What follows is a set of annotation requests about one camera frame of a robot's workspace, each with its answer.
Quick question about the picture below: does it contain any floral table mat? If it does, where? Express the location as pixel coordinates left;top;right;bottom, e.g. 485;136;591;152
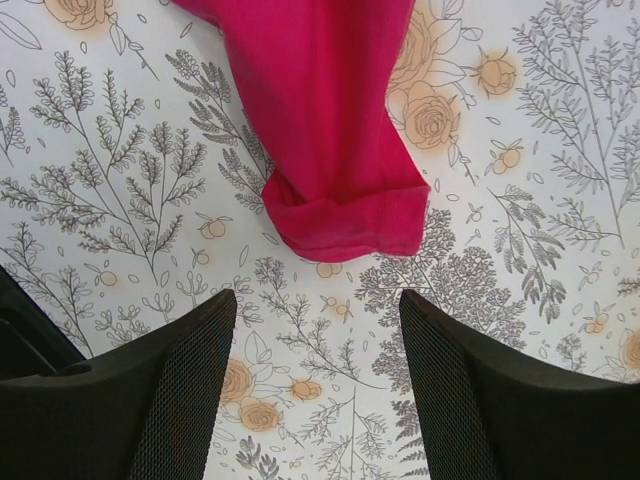
1;1;639;479

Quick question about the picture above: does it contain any magenta t shirt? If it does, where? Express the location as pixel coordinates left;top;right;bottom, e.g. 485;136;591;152
183;0;430;262

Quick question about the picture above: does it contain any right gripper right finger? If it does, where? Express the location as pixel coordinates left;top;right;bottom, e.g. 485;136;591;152
400;290;639;479

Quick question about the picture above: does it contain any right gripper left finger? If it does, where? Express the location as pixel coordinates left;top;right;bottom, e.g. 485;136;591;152
1;289;236;479

